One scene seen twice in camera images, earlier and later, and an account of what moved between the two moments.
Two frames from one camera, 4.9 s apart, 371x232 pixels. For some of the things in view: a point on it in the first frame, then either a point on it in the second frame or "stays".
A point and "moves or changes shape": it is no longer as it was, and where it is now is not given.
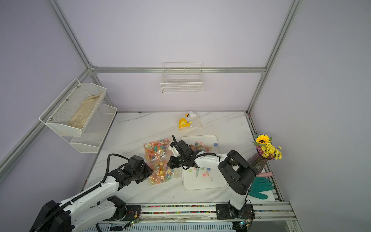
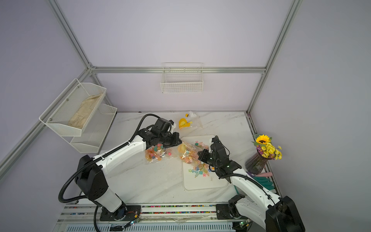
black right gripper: (174, 165) → (204, 157)
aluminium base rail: (260, 217) stays
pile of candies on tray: (200, 146) stays
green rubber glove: (260, 184) stays
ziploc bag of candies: (158, 160) moves or changes shape
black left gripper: (148, 172) → (177, 140)
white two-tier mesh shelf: (78, 115) stays
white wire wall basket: (182, 77) stays
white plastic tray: (196, 178) stays
